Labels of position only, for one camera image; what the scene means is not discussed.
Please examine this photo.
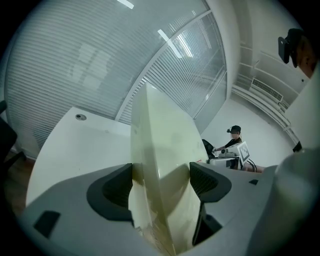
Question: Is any black office chair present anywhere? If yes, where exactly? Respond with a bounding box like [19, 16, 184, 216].
[201, 138, 216, 159]
[0, 99, 27, 176]

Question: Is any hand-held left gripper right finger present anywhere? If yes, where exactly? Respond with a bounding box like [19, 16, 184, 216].
[188, 161, 270, 248]

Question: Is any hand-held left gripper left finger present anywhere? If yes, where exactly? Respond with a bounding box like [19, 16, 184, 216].
[21, 162, 161, 256]

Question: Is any black head-mounted camera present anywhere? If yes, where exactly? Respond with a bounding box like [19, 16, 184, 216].
[277, 35, 293, 65]

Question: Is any white desk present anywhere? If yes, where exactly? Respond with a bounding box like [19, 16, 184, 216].
[25, 105, 210, 209]

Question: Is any person's right forearm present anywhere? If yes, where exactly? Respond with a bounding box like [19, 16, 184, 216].
[246, 164, 266, 174]

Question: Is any white air vent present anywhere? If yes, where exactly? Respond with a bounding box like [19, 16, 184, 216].
[249, 77, 285, 102]

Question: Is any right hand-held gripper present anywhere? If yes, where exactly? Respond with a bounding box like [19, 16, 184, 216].
[206, 140, 258, 173]

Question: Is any person's black cap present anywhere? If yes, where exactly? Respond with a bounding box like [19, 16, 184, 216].
[287, 27, 306, 69]

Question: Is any person's face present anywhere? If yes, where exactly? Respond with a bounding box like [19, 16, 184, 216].
[296, 39, 317, 80]

